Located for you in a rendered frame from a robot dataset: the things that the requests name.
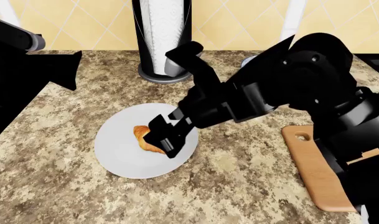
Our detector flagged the grey round disc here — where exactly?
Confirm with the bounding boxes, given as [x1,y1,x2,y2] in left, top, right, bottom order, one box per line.
[241,55,259,69]

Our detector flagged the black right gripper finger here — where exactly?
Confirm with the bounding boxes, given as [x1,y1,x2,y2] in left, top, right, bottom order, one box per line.
[159,117,197,160]
[143,107,184,147]

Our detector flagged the white round plate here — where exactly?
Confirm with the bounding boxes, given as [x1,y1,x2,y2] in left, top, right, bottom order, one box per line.
[94,103,200,180]

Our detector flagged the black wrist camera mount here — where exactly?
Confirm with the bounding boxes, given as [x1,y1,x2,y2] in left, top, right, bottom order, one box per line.
[165,41,223,94]

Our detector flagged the white paper towel roll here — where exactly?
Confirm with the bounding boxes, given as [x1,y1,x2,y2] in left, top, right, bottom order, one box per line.
[139,0,186,76]

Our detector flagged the wooden cutting board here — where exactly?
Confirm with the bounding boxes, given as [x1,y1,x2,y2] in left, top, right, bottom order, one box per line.
[281,124,379,213]

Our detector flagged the golden brown croissant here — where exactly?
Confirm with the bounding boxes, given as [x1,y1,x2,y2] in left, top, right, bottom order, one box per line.
[133,125,167,155]

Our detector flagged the black cooktop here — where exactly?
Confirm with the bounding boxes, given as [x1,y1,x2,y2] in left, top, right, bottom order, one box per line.
[352,53,379,73]

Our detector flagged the black paper towel holder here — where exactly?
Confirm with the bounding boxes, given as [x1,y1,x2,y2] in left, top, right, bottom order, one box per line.
[131,0,194,84]

